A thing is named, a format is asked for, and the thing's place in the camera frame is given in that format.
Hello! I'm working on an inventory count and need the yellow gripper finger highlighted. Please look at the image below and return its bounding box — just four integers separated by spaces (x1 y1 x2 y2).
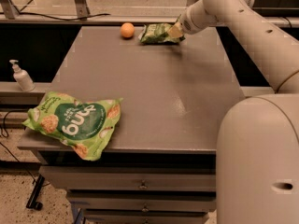
167 22 183 38

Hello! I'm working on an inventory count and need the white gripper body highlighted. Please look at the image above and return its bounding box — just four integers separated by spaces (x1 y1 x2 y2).
179 0 215 35

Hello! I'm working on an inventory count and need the green jalapeno kettle chip bag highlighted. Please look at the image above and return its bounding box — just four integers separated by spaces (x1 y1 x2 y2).
138 19 185 45

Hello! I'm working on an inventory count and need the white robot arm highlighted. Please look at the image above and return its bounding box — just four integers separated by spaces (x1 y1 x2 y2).
169 0 299 224

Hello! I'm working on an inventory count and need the light green snack bag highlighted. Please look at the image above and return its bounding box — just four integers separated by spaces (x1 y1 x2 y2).
23 91 122 161

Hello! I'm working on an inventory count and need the orange fruit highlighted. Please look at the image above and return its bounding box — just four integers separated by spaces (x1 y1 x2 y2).
121 22 135 38

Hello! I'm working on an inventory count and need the grey drawer cabinet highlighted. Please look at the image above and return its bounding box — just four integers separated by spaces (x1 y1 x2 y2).
20 26 243 224

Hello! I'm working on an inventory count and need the metal window strut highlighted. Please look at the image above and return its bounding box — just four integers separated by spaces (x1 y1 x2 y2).
74 0 90 20

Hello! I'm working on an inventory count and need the white pump lotion bottle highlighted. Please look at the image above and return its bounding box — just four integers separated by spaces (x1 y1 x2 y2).
9 60 35 91

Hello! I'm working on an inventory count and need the black metal stand foot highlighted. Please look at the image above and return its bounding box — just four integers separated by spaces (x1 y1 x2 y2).
26 175 45 211

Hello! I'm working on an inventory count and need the black cable on ledge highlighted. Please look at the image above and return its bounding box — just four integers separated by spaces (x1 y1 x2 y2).
0 12 111 21

